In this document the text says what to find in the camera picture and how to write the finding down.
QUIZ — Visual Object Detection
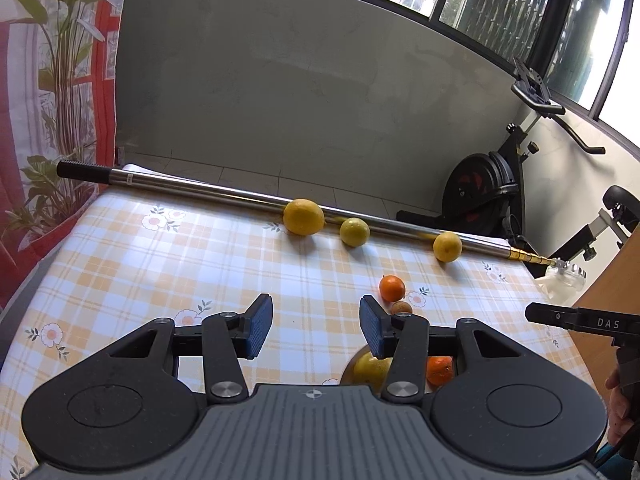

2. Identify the printed plant curtain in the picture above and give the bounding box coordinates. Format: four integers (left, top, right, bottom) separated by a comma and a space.
0, 0, 133, 311

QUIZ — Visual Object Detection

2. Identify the orange tangerine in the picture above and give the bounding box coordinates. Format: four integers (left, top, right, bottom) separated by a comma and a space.
426, 356, 456, 387
378, 274, 406, 303

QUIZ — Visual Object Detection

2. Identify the large yellow lemon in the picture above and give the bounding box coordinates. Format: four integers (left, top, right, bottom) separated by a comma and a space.
283, 199, 326, 236

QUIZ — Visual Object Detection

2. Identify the translucent plastic container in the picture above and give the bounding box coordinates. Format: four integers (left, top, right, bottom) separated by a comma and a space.
542, 259, 587, 306

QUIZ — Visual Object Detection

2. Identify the person's right hand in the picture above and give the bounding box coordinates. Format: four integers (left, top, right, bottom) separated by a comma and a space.
604, 369, 636, 442

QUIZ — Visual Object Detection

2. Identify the small greenish yellow lemon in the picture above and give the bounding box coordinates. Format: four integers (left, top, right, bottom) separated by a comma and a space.
339, 217, 371, 248

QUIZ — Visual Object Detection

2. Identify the greenish yellow citrus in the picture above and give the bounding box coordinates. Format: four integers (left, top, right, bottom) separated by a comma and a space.
352, 351, 394, 391

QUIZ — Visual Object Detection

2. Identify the wooden cabinet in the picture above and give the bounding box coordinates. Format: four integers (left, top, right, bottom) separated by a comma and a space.
570, 222, 640, 411

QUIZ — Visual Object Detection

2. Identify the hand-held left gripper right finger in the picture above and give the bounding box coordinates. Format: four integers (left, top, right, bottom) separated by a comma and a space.
359, 295, 546, 404

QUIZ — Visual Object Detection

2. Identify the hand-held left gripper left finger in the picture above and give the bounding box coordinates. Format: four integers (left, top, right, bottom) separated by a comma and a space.
89, 293, 274, 404

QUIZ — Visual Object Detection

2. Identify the metal window grille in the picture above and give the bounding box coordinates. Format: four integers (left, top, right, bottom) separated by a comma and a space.
455, 0, 581, 92

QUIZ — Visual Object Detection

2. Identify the black exercise bike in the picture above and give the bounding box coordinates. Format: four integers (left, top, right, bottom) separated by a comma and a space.
396, 57, 640, 281

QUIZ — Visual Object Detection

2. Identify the checkered floral tablecloth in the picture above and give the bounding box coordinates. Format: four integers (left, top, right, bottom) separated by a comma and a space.
0, 162, 601, 480

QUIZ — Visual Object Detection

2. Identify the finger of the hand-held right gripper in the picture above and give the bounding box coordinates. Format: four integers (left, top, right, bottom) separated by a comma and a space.
525, 302, 578, 330

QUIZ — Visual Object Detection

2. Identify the telescopic metal pole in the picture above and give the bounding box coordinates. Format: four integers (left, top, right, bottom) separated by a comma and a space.
56, 159, 557, 266

